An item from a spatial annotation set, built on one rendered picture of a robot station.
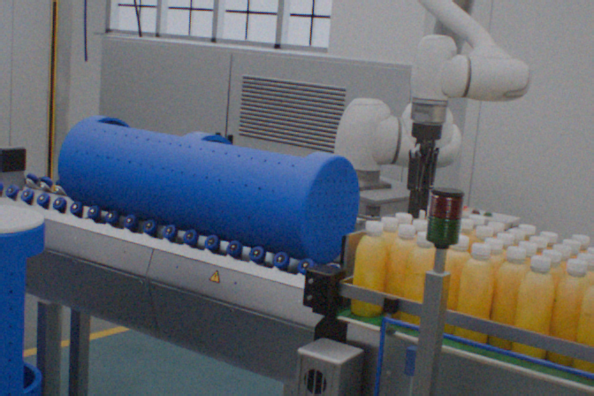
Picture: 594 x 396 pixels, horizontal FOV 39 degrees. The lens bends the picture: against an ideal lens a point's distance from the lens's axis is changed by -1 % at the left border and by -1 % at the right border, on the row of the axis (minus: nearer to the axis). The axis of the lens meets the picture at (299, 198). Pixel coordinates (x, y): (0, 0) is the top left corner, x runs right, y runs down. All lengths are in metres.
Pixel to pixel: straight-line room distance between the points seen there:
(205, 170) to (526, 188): 2.86
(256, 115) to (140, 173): 1.91
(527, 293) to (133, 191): 1.13
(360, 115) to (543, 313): 1.07
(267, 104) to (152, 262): 1.91
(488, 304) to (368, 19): 3.32
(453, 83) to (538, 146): 2.73
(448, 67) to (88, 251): 1.18
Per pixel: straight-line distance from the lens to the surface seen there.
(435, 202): 1.59
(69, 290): 2.71
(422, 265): 1.87
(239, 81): 4.28
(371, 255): 1.92
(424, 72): 2.05
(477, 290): 1.82
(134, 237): 2.44
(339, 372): 1.81
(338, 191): 2.16
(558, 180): 4.73
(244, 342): 2.27
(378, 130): 2.64
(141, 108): 4.85
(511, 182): 4.85
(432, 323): 1.65
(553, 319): 1.83
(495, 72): 2.08
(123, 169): 2.40
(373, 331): 1.89
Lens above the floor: 1.51
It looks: 11 degrees down
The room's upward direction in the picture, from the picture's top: 5 degrees clockwise
